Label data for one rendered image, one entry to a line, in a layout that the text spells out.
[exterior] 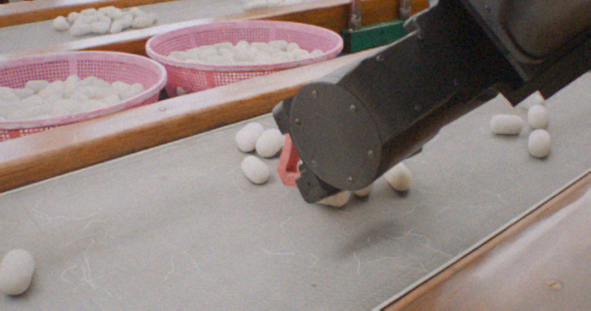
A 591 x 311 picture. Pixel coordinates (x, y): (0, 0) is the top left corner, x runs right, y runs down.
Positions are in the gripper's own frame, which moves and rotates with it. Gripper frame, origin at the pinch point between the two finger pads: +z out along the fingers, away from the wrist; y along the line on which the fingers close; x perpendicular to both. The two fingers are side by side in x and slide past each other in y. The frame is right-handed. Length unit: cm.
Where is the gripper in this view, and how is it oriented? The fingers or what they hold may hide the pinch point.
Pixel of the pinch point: (287, 173)
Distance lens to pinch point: 50.0
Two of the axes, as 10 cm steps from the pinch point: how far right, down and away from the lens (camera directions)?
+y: -7.4, 2.6, -6.2
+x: 4.3, 8.9, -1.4
